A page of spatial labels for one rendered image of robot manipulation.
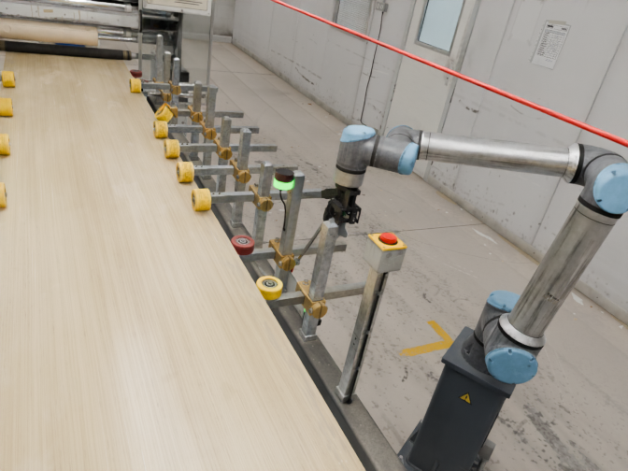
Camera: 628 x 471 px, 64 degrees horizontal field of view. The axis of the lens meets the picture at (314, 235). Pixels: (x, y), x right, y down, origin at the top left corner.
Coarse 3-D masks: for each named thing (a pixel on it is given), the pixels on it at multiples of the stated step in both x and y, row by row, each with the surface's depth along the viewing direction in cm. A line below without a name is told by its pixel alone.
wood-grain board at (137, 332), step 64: (64, 64) 325; (0, 128) 219; (64, 128) 232; (128, 128) 245; (64, 192) 180; (128, 192) 188; (0, 256) 141; (64, 256) 147; (128, 256) 152; (192, 256) 158; (0, 320) 120; (64, 320) 124; (128, 320) 128; (192, 320) 132; (256, 320) 136; (0, 384) 104; (64, 384) 107; (128, 384) 110; (192, 384) 113; (256, 384) 116; (0, 448) 92; (64, 448) 95; (128, 448) 97; (192, 448) 99; (256, 448) 102; (320, 448) 104
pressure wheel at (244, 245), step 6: (234, 240) 169; (240, 240) 170; (246, 240) 171; (252, 240) 171; (234, 246) 167; (240, 246) 167; (246, 246) 167; (252, 246) 169; (240, 252) 168; (246, 252) 168
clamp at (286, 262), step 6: (270, 240) 180; (270, 246) 180; (276, 246) 178; (276, 252) 176; (276, 258) 176; (282, 258) 173; (288, 258) 172; (282, 264) 172; (288, 264) 173; (294, 264) 174; (288, 270) 174
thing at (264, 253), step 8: (264, 248) 177; (272, 248) 178; (296, 248) 181; (304, 248) 182; (312, 248) 183; (336, 248) 188; (344, 248) 190; (240, 256) 171; (248, 256) 172; (256, 256) 174; (264, 256) 176; (272, 256) 177
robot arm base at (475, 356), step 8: (472, 336) 184; (464, 344) 186; (472, 344) 182; (480, 344) 178; (464, 352) 183; (472, 352) 181; (480, 352) 178; (472, 360) 180; (480, 360) 178; (480, 368) 178
